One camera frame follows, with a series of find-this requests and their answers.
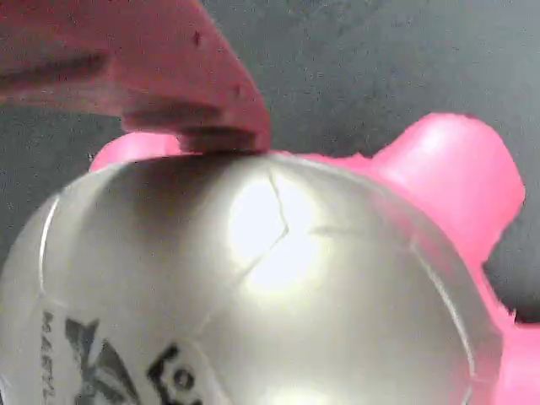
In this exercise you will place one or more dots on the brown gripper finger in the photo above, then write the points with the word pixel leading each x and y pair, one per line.
pixel 160 63

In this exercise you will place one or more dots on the pink turtle toy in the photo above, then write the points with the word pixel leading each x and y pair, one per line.
pixel 270 287

